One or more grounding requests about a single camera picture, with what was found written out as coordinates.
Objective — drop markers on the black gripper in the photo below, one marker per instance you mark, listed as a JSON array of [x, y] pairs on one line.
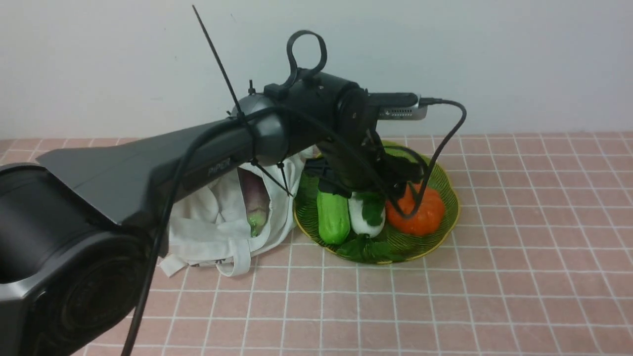
[[346, 167]]

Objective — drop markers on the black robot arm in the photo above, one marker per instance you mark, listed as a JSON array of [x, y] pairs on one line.
[[78, 227]]

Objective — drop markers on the white cloth tote bag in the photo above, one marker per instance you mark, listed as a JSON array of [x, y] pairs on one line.
[[211, 228]]

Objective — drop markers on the white toy radish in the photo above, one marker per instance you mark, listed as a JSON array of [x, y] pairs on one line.
[[367, 213]]

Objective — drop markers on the green toy cucumber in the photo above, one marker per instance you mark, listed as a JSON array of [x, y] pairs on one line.
[[333, 218]]

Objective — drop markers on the orange toy pumpkin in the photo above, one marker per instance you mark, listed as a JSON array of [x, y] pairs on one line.
[[427, 219]]

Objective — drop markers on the green glass leaf plate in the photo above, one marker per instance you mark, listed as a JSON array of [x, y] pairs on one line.
[[390, 246]]

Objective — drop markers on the black zip tie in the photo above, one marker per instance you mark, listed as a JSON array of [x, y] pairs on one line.
[[232, 94]]

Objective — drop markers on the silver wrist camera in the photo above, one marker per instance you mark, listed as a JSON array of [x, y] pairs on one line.
[[397, 106]]

